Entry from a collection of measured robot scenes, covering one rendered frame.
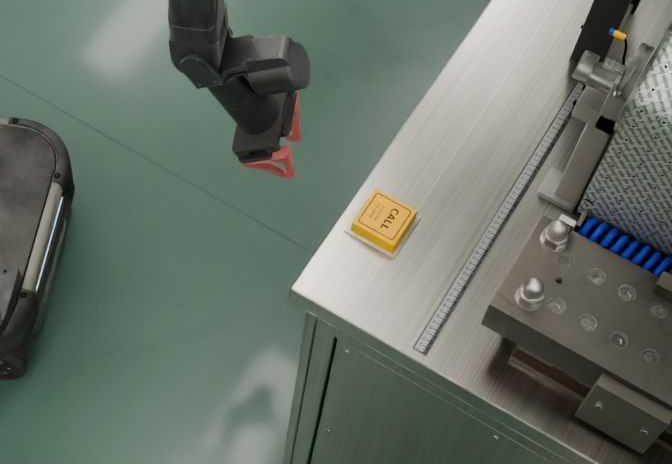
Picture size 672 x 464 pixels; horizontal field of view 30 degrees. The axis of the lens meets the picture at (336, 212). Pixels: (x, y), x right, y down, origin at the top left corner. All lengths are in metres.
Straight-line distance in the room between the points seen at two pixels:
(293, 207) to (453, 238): 1.08
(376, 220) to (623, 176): 0.36
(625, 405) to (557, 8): 0.74
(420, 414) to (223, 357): 0.89
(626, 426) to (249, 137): 0.61
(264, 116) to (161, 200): 1.30
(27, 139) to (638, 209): 1.42
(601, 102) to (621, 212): 0.15
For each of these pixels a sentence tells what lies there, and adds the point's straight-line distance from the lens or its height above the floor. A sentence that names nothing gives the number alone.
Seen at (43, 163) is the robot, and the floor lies 0.24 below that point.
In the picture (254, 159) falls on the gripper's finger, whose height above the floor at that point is 1.10.
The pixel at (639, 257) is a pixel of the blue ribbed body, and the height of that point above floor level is 1.04.
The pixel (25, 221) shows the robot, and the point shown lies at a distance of 2.55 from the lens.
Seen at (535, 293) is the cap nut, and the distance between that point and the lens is 1.58.
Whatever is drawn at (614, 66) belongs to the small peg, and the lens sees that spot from 1.54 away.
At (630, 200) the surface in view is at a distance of 1.64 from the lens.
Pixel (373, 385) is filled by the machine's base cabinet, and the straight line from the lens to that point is 1.84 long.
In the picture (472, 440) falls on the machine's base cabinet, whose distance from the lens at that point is 1.82.
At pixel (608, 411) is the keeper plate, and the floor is 0.97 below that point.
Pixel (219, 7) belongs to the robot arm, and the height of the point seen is 1.33.
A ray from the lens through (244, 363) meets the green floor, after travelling 2.65.
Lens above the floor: 2.43
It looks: 59 degrees down
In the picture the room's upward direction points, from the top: 10 degrees clockwise
